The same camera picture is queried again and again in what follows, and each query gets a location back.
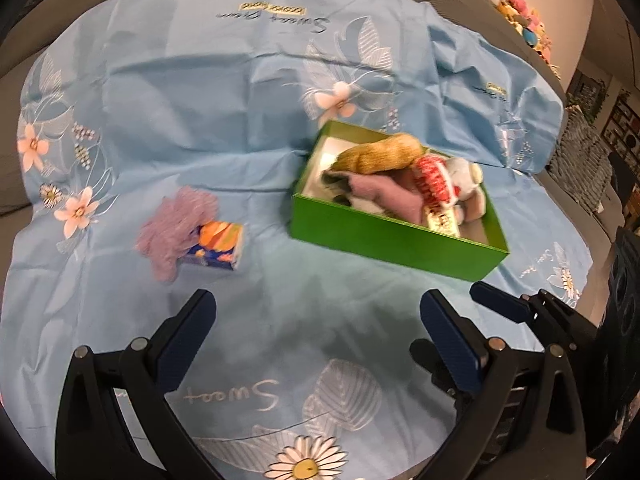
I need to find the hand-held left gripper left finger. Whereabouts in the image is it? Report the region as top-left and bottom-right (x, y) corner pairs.
(54, 288), (226, 480)

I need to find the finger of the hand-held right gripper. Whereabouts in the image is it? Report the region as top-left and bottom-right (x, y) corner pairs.
(470, 281), (601, 356)
(409, 338), (466, 411)

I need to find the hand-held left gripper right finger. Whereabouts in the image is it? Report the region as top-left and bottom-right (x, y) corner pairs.
(420, 289), (588, 480)

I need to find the green cardboard box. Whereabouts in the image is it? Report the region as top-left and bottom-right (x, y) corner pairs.
(289, 120), (511, 282)

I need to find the light blue plush toy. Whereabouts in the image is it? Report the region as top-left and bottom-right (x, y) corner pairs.
(445, 157), (488, 223)

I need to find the mauve fluffy towel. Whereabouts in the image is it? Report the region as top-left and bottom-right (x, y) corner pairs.
(350, 167), (426, 222)

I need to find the yellow cookie plush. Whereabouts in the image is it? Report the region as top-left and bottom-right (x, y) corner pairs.
(332, 133), (426, 177)

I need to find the orange and blue tissue packet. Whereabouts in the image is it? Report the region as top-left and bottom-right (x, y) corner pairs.
(187, 221), (247, 272)

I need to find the purple mesh bath pouf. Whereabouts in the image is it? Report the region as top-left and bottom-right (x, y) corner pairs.
(136, 186), (221, 283)

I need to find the light blue floral cloth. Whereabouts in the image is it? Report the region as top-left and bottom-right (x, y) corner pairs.
(0, 0), (593, 480)

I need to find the pile of plush toys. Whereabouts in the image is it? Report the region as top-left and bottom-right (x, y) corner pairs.
(470, 0), (561, 78)

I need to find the wall photo collage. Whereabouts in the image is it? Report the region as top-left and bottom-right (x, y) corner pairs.
(600, 92), (640, 157)

